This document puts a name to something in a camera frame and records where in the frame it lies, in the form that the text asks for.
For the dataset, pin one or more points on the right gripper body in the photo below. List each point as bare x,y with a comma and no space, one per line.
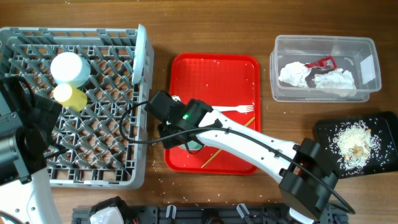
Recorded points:
165,129

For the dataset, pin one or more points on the green bowl with rice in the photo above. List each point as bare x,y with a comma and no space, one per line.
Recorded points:
194,145

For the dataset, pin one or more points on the large light blue plate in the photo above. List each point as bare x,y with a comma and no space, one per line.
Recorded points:
139,54

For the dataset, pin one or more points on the yellow plastic cup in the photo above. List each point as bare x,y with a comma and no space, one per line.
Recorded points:
70,97

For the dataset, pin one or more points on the small light blue bowl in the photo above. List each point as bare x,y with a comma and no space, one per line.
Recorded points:
70,68

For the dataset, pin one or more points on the red sauce packet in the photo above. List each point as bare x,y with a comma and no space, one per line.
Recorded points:
325,63

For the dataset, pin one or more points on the white napkin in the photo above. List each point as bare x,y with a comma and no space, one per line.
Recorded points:
336,79
295,74

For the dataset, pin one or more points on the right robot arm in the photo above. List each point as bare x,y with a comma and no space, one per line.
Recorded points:
305,173

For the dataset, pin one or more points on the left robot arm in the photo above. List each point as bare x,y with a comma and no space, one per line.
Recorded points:
27,122

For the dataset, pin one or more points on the grey dishwasher rack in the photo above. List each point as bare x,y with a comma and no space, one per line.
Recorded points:
104,141

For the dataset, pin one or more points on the black waste tray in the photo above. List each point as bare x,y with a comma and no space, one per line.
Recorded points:
384,124

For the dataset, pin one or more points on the red plastic tray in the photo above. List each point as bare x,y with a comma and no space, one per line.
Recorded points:
219,80

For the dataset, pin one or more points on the white plastic fork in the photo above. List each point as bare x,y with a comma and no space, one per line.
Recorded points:
239,109

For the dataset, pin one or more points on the wooden chopstick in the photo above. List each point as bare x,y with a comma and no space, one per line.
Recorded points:
218,151

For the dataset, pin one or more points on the rice and food scraps pile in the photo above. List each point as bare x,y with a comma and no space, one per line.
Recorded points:
354,144

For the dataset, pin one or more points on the clear plastic bin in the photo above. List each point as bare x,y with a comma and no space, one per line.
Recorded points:
355,54

